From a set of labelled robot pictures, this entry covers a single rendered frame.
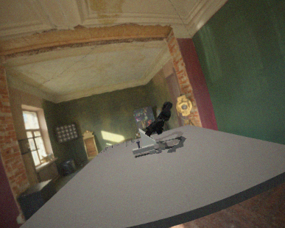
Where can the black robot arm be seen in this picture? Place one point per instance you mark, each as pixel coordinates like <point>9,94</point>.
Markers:
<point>163,116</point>

